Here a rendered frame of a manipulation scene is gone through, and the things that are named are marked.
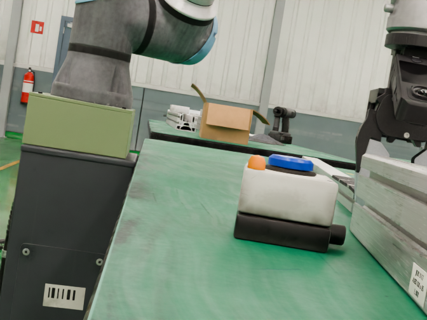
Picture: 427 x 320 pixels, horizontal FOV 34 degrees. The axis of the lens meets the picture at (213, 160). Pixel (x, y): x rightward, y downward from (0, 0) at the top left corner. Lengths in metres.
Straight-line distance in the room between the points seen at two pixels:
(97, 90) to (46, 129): 0.11
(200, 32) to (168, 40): 0.06
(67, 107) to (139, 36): 0.19
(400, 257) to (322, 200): 0.10
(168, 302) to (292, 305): 0.08
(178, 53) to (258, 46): 10.59
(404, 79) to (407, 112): 0.05
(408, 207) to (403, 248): 0.03
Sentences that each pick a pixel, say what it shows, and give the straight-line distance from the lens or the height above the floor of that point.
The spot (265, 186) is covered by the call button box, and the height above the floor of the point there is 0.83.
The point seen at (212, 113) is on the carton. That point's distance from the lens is 2.92.
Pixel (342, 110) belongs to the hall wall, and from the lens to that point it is 12.15.
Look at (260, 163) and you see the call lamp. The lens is 0.59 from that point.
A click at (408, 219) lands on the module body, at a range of 0.51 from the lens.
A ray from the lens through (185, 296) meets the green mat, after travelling 0.39.
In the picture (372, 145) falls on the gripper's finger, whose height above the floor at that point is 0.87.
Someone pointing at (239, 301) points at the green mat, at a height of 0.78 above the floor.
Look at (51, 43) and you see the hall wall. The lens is 11.90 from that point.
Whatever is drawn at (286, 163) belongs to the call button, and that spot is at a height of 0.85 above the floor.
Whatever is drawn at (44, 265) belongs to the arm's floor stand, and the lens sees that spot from 1.27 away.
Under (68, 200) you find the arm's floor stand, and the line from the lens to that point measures 1.25.
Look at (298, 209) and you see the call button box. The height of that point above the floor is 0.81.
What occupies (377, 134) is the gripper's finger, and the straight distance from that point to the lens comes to 0.80.
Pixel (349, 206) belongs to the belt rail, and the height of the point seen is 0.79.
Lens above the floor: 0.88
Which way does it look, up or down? 4 degrees down
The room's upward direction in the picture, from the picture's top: 9 degrees clockwise
